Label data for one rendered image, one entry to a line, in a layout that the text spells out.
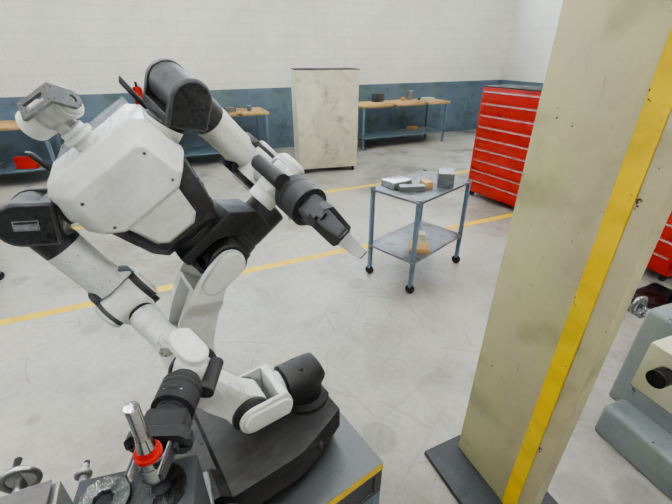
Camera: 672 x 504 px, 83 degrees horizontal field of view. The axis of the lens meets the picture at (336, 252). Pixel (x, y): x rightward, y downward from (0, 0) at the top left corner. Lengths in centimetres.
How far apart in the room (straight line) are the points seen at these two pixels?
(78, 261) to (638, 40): 143
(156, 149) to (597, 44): 113
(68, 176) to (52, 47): 724
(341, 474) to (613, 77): 155
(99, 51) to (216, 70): 187
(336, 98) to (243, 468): 568
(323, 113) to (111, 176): 567
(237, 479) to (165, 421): 70
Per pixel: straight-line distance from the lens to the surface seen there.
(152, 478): 84
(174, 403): 88
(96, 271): 107
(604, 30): 132
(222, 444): 160
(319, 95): 640
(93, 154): 93
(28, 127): 98
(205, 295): 110
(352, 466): 170
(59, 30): 814
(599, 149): 129
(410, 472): 219
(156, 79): 99
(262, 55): 832
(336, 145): 658
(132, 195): 93
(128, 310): 108
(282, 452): 154
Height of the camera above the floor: 183
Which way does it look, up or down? 28 degrees down
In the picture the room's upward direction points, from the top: straight up
